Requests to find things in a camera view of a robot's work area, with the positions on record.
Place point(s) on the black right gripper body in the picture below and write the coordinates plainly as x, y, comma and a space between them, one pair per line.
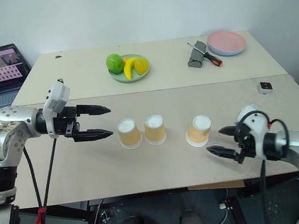
246, 147

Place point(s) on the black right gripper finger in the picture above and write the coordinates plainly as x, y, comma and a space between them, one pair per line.
228, 130
223, 152

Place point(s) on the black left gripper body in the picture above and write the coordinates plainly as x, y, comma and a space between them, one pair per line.
65, 121

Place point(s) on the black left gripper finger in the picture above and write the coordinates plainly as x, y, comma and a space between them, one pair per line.
94, 110
92, 135

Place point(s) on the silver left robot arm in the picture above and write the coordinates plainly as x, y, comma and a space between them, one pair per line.
8, 125

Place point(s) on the orange paper cup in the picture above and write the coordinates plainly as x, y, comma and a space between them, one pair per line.
129, 134
155, 130
198, 133

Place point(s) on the green apple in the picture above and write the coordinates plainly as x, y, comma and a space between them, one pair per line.
114, 63

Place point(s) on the green plate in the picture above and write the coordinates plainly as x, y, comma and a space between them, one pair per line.
135, 79

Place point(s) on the yellow banana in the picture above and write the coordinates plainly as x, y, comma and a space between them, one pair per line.
128, 69

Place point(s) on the small white black device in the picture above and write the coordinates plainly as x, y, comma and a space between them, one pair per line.
265, 88

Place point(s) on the small orange fruit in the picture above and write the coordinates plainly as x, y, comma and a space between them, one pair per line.
125, 59

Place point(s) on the small black clip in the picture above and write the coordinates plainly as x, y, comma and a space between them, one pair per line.
57, 56

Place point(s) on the yellow lemon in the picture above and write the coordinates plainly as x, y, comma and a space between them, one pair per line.
142, 65

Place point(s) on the light blue plate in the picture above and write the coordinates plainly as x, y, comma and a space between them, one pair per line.
229, 53

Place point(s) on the pink plate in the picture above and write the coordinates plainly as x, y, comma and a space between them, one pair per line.
225, 41

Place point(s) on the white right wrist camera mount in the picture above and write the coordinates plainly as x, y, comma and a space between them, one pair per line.
258, 126

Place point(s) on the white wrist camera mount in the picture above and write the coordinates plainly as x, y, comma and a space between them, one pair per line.
258, 126
56, 97

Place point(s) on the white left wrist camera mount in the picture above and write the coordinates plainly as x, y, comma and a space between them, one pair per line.
56, 97

